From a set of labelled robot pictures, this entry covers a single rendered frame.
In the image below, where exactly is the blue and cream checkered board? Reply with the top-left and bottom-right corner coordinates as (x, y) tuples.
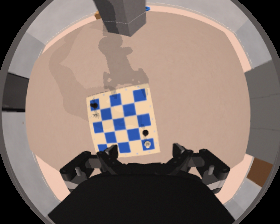
(86, 84), (160, 157)

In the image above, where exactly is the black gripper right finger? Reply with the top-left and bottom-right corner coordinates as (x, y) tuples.
(154, 143), (230, 194)

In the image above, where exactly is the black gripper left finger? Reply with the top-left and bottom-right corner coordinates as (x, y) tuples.
(59, 144), (133, 192)

